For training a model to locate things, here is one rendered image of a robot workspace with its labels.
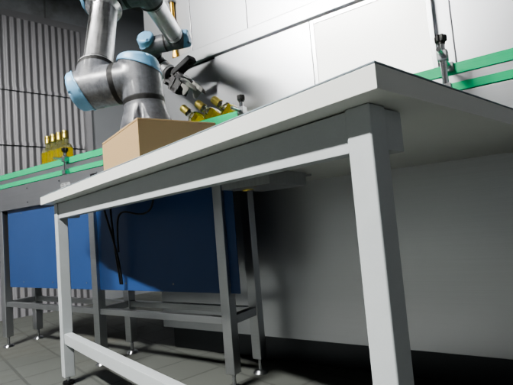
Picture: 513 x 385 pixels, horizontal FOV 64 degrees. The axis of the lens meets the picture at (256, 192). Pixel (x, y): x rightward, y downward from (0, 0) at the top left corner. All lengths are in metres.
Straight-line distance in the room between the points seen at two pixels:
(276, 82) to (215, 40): 0.42
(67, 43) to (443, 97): 3.80
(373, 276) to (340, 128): 0.21
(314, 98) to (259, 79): 1.19
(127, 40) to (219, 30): 2.61
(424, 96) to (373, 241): 0.21
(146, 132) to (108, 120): 3.11
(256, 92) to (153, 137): 0.78
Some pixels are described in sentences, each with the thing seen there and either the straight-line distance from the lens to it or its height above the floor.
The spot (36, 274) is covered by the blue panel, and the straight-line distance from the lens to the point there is 2.47.
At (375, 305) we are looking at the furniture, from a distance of 0.59.
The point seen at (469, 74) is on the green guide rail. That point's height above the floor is 0.92.
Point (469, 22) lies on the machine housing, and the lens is 1.56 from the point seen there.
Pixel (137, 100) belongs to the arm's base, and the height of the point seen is 0.92.
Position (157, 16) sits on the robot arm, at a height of 1.35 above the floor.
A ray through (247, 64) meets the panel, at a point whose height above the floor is 1.24.
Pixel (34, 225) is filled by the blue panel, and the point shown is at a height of 0.65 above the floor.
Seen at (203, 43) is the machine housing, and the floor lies 1.42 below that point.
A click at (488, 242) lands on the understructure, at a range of 1.45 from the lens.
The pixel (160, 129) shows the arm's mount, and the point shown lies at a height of 0.82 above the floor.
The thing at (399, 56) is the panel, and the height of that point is 1.09.
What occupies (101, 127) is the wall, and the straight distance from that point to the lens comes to 4.13.
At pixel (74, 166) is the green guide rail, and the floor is 0.91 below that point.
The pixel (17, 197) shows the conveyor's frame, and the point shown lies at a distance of 2.58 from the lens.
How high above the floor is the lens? 0.57
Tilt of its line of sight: 4 degrees up
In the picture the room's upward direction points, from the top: 5 degrees counter-clockwise
